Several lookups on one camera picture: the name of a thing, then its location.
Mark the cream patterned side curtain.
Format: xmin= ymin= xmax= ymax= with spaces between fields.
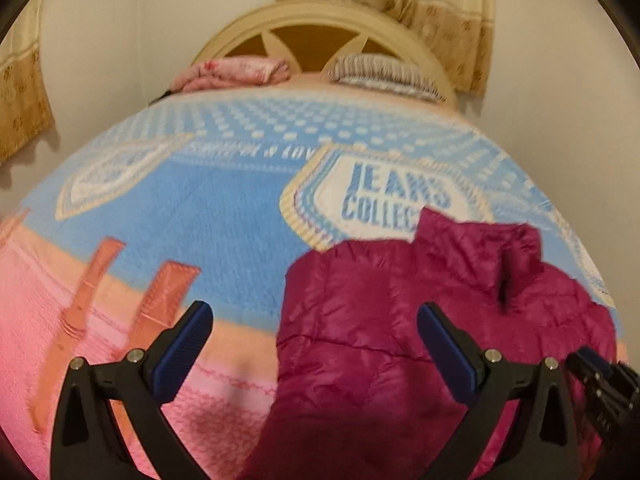
xmin=0 ymin=0 xmax=57 ymax=163

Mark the striped pillow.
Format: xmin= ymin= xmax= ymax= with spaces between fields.
xmin=327 ymin=52 xmax=447 ymax=103

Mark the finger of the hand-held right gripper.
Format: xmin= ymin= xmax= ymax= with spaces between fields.
xmin=566 ymin=346 xmax=640 ymax=453

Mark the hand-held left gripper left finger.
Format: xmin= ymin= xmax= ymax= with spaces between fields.
xmin=50 ymin=300 xmax=214 ymax=480

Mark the blue and pink printed blanket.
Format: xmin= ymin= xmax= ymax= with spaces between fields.
xmin=0 ymin=82 xmax=628 ymax=480

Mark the cream wooden bed headboard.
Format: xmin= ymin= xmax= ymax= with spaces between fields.
xmin=190 ymin=0 xmax=458 ymax=108

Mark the pink floral folded quilt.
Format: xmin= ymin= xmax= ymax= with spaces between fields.
xmin=170 ymin=56 xmax=292 ymax=93

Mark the peach bed sheet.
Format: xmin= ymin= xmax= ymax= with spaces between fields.
xmin=150 ymin=72 xmax=463 ymax=126

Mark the maroon puffer jacket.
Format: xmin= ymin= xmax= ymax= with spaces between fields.
xmin=237 ymin=207 xmax=623 ymax=480

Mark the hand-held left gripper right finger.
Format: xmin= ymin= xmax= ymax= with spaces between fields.
xmin=416 ymin=301 xmax=582 ymax=480

